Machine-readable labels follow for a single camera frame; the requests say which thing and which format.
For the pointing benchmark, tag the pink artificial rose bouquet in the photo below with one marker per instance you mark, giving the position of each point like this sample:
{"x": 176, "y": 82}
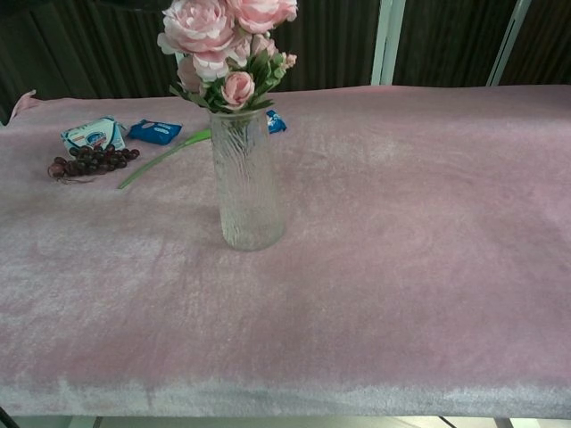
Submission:
{"x": 209, "y": 31}

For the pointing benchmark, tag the clear ribbed glass vase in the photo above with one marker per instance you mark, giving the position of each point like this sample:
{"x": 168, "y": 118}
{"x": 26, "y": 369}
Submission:
{"x": 250, "y": 187}

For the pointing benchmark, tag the blue cookie packet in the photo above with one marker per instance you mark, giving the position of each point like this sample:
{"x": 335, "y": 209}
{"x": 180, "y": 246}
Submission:
{"x": 155, "y": 131}
{"x": 276, "y": 121}

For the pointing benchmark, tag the pink plush tablecloth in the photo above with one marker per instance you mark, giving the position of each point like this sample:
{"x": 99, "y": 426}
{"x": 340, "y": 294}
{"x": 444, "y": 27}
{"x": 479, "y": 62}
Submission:
{"x": 379, "y": 245}

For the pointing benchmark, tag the dark red grape bunch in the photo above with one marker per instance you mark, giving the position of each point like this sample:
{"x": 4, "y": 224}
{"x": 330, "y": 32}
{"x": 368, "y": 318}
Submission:
{"x": 96, "y": 159}

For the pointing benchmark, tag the white and blue snack packet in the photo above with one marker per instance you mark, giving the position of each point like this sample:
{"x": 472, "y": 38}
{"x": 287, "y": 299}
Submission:
{"x": 91, "y": 134}

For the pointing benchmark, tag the white frame post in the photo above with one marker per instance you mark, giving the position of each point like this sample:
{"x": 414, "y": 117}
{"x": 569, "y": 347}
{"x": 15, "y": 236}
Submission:
{"x": 508, "y": 40}
{"x": 386, "y": 40}

